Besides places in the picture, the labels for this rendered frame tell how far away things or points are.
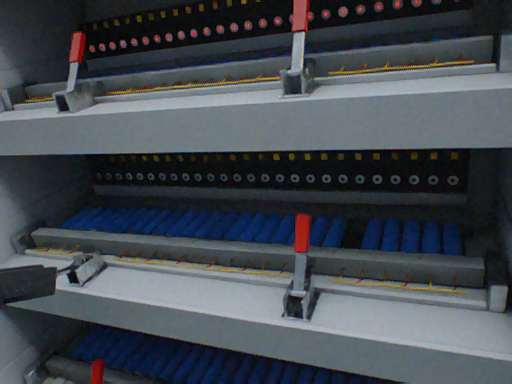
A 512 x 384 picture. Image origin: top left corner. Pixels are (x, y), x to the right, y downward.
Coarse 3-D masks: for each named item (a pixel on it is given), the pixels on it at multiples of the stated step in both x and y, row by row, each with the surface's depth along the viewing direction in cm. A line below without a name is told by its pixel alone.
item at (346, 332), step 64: (64, 192) 63; (128, 192) 63; (192, 192) 58; (256, 192) 54; (320, 192) 51; (384, 192) 48; (448, 192) 45; (0, 256) 54; (128, 256) 51; (128, 320) 44; (192, 320) 40; (256, 320) 37; (320, 320) 36; (384, 320) 35; (448, 320) 34
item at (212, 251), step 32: (160, 256) 49; (192, 256) 47; (224, 256) 45; (256, 256) 43; (288, 256) 42; (320, 256) 41; (352, 256) 40; (384, 256) 39; (416, 256) 38; (448, 256) 37; (416, 288) 36
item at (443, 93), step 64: (256, 0) 50; (320, 0) 48; (384, 0) 45; (448, 0) 43; (64, 64) 63; (128, 64) 60; (192, 64) 54; (256, 64) 41; (320, 64) 39; (384, 64) 37; (448, 64) 34; (0, 128) 48; (64, 128) 44; (128, 128) 41; (192, 128) 38; (256, 128) 36; (320, 128) 34; (384, 128) 32; (448, 128) 30
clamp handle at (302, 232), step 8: (304, 216) 37; (296, 224) 38; (304, 224) 37; (296, 232) 37; (304, 232) 37; (296, 240) 37; (304, 240) 37; (296, 248) 37; (304, 248) 37; (296, 256) 37; (304, 256) 37; (296, 264) 37; (304, 264) 37; (296, 272) 37; (304, 272) 37; (296, 280) 37; (304, 280) 37; (296, 288) 37; (304, 288) 37
